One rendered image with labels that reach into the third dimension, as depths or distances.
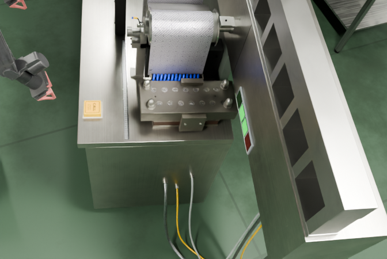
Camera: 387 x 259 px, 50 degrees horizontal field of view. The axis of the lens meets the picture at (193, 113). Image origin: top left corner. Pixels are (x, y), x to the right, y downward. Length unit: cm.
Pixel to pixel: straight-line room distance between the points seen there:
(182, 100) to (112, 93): 33
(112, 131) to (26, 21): 183
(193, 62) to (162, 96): 19
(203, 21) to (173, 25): 12
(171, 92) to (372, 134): 195
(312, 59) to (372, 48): 276
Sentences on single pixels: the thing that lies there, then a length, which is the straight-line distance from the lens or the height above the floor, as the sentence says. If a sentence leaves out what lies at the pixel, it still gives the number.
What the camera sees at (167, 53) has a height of 116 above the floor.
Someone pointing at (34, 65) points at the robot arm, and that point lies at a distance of 155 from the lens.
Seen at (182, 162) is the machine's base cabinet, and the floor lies 68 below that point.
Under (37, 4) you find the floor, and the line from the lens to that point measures 356.
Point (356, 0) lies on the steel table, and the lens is 386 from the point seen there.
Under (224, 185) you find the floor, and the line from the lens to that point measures 272.
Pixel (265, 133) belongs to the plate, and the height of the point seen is 134.
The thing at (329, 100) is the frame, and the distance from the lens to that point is 109.
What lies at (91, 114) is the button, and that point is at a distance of 180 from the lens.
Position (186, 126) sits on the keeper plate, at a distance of 175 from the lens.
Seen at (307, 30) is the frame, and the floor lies 165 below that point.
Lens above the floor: 245
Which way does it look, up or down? 57 degrees down
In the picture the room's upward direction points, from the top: 16 degrees clockwise
